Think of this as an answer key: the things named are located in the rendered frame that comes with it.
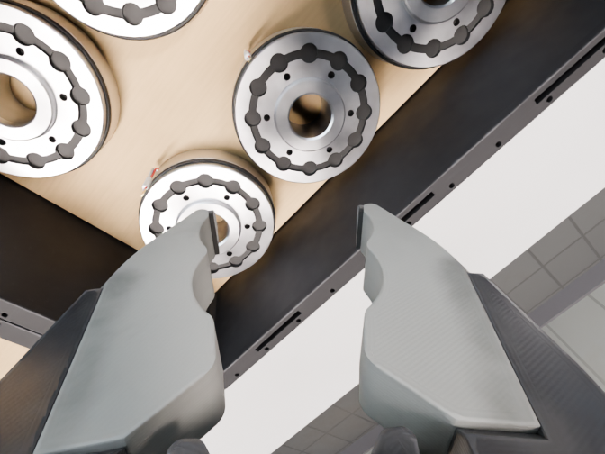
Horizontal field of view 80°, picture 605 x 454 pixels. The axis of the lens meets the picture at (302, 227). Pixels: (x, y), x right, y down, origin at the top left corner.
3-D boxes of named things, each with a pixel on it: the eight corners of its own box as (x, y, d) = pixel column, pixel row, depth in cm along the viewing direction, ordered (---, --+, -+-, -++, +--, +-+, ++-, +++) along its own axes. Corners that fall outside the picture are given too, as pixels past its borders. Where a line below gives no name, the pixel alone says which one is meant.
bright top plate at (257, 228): (202, 132, 25) (201, 135, 24) (299, 221, 30) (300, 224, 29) (111, 225, 27) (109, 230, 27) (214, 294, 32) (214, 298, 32)
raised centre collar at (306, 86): (309, 59, 23) (310, 60, 23) (357, 112, 25) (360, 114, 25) (257, 117, 24) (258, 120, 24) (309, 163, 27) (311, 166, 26)
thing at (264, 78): (307, -9, 22) (309, -10, 21) (405, 107, 26) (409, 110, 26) (203, 119, 24) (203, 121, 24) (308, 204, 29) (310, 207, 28)
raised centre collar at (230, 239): (205, 185, 26) (204, 188, 26) (254, 225, 29) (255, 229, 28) (161, 227, 27) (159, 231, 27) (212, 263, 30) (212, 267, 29)
